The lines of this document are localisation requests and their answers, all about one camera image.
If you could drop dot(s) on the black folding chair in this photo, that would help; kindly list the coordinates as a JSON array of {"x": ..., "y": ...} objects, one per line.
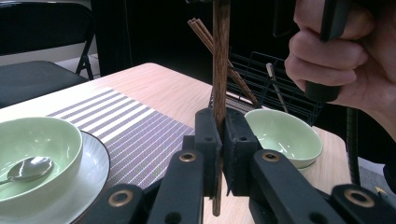
[{"x": 34, "y": 77}]

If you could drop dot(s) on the black curtain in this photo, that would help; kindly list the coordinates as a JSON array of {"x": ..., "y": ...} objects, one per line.
[{"x": 162, "y": 37}]

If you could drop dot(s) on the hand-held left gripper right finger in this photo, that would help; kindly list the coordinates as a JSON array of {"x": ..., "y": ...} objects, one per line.
[{"x": 239, "y": 155}]

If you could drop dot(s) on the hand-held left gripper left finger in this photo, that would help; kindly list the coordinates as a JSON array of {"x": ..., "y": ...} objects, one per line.
[{"x": 208, "y": 149}]

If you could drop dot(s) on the white plate dark rim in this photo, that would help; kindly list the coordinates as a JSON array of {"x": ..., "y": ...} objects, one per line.
[{"x": 90, "y": 174}]

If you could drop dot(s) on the green bowl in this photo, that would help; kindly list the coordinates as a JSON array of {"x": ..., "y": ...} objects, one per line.
[
  {"x": 283, "y": 137},
  {"x": 37, "y": 137}
]

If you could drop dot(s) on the metal spoon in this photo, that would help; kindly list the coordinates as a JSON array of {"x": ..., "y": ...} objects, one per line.
[
  {"x": 275, "y": 84},
  {"x": 31, "y": 168}
]

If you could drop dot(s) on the brown wooden chopstick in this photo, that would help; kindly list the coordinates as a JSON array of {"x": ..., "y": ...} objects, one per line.
[
  {"x": 217, "y": 62},
  {"x": 196, "y": 31},
  {"x": 226, "y": 46},
  {"x": 204, "y": 28}
]

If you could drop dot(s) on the grey striped placemat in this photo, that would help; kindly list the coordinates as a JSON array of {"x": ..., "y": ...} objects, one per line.
[{"x": 130, "y": 130}]

